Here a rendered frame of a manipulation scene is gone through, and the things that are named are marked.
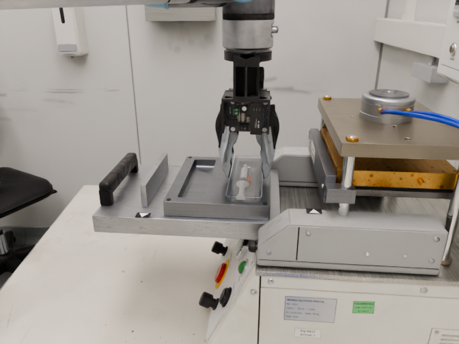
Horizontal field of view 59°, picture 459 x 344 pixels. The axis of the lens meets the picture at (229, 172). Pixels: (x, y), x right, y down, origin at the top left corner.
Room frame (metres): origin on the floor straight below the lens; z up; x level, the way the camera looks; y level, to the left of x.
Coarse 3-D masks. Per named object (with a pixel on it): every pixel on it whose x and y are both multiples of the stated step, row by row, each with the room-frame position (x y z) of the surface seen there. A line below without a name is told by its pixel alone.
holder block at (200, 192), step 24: (192, 168) 0.71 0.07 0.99; (216, 168) 0.69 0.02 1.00; (168, 192) 0.59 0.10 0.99; (192, 192) 0.62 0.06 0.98; (216, 192) 0.59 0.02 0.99; (264, 192) 0.59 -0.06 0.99; (192, 216) 0.55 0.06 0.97; (216, 216) 0.55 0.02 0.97; (240, 216) 0.54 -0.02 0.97; (264, 216) 0.54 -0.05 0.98
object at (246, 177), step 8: (240, 160) 0.71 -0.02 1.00; (248, 160) 0.71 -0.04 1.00; (256, 160) 0.71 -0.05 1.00; (232, 168) 0.67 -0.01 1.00; (240, 168) 0.67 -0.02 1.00; (248, 168) 0.67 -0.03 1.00; (256, 168) 0.67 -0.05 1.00; (232, 176) 0.63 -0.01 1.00; (240, 176) 0.63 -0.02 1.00; (248, 176) 0.63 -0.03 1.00; (256, 176) 0.63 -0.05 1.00; (232, 184) 0.60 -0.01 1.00; (240, 184) 0.60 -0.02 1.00; (248, 184) 0.60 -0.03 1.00; (256, 184) 0.60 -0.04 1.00; (232, 192) 0.57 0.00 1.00; (240, 192) 0.57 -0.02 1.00; (248, 192) 0.57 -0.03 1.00; (256, 192) 0.57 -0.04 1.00
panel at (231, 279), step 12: (228, 240) 0.77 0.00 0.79; (228, 252) 0.70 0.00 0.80; (228, 264) 0.64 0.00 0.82; (252, 264) 0.50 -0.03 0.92; (228, 276) 0.59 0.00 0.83; (240, 276) 0.52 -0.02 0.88; (216, 288) 0.63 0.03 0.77; (228, 300) 0.51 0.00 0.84; (216, 312) 0.54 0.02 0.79; (216, 324) 0.50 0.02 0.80
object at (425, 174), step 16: (336, 160) 0.56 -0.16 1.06; (368, 160) 0.56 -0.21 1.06; (384, 160) 0.56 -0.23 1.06; (400, 160) 0.56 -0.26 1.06; (416, 160) 0.56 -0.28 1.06; (432, 160) 0.56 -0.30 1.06; (368, 176) 0.53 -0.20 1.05; (384, 176) 0.52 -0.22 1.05; (400, 176) 0.52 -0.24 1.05; (416, 176) 0.52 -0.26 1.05; (432, 176) 0.52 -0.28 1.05; (448, 176) 0.52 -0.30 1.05; (368, 192) 0.53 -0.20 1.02; (384, 192) 0.52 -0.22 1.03; (400, 192) 0.52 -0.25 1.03; (416, 192) 0.52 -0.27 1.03; (432, 192) 0.52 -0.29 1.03; (448, 192) 0.52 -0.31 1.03
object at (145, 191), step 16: (160, 160) 0.69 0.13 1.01; (128, 176) 0.71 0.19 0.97; (144, 176) 0.71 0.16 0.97; (160, 176) 0.67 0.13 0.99; (272, 176) 0.71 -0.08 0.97; (128, 192) 0.64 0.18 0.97; (144, 192) 0.58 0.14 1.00; (160, 192) 0.64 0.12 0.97; (272, 192) 0.64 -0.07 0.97; (112, 208) 0.58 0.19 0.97; (128, 208) 0.58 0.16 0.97; (144, 208) 0.58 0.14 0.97; (160, 208) 0.58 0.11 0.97; (272, 208) 0.58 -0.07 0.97; (96, 224) 0.56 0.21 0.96; (112, 224) 0.55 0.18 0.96; (128, 224) 0.55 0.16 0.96; (144, 224) 0.55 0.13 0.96; (160, 224) 0.55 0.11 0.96; (176, 224) 0.54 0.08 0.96; (192, 224) 0.54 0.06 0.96; (208, 224) 0.54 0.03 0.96; (224, 224) 0.54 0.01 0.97; (240, 224) 0.53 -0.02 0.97; (256, 224) 0.53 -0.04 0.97
